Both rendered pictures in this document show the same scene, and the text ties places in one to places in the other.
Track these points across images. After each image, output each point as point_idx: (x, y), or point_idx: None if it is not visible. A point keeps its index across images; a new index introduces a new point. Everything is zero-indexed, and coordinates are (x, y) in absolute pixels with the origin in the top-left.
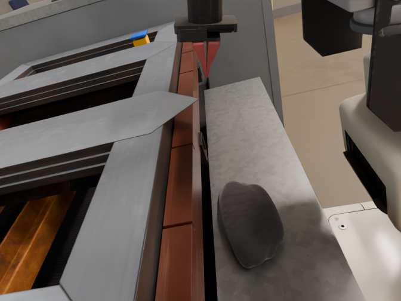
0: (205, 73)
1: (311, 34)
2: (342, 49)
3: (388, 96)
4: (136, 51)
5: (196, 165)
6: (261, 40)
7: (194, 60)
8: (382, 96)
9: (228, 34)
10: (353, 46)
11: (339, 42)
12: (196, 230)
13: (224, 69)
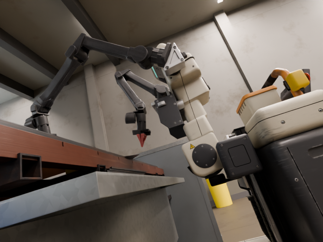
0: (141, 144)
1: (172, 132)
2: (182, 136)
3: (163, 119)
4: None
5: (130, 164)
6: (193, 175)
7: (153, 167)
8: (162, 119)
9: (178, 172)
10: (185, 135)
11: (180, 134)
12: (119, 162)
13: (178, 190)
